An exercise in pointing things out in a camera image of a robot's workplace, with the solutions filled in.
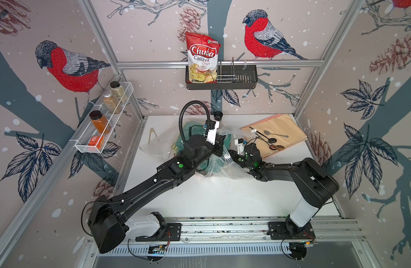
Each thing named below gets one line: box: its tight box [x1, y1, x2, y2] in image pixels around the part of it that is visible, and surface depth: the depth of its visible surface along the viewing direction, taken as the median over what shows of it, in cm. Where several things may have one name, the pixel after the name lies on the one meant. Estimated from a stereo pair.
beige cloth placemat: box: [240, 113, 309, 159], surface depth 113 cm
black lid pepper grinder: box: [213, 111, 224, 122], surface depth 109 cm
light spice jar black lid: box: [110, 80, 128, 103], surface depth 82 cm
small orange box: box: [88, 135, 105, 151], surface depth 68 cm
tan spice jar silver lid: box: [101, 89, 122, 114], surface depth 77 cm
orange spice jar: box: [89, 109, 110, 134], surface depth 69 cm
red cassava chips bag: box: [185, 31, 222, 84], surface depth 80 cm
